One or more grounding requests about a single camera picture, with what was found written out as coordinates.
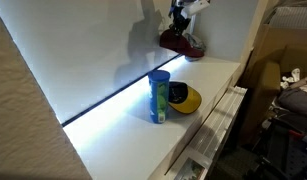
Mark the blue tennis ball can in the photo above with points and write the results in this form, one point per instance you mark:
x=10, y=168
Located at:
x=158, y=95

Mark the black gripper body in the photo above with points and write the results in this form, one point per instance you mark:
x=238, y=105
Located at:
x=175, y=12

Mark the pile of clothes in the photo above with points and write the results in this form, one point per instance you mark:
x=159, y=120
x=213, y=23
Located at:
x=293, y=94

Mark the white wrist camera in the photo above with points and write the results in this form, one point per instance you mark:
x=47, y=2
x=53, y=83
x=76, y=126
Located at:
x=192, y=7

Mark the grey cap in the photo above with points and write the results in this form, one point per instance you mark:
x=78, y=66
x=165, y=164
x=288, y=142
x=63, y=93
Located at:
x=197, y=48

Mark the navy cap with yellow brim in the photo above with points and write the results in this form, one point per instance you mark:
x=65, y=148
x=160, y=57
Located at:
x=183, y=98

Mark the picture label on radiator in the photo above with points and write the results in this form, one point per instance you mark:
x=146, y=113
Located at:
x=191, y=170

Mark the brown cardboard box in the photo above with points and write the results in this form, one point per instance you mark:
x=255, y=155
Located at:
x=276, y=51

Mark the red baseball cap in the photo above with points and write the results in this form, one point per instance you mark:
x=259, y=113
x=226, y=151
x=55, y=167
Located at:
x=179, y=44

